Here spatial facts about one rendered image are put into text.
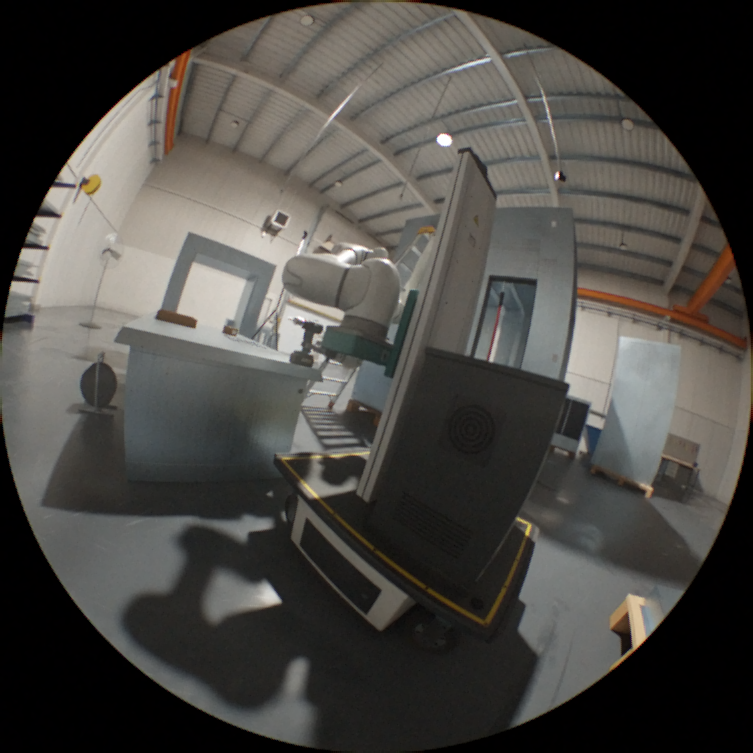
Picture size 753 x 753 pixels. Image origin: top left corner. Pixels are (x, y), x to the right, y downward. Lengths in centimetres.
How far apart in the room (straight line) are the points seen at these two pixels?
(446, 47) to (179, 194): 995
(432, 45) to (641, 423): 938
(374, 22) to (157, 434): 795
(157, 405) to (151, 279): 993
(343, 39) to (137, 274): 986
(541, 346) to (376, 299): 204
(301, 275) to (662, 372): 627
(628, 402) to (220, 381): 635
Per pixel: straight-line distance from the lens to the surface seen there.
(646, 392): 619
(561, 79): 786
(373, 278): 76
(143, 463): 124
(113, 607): 91
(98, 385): 185
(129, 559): 99
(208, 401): 113
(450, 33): 754
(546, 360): 252
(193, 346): 103
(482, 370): 53
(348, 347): 69
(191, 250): 304
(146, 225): 1148
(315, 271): 78
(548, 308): 269
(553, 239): 313
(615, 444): 611
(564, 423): 692
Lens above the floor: 77
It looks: 3 degrees down
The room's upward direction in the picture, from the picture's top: 17 degrees clockwise
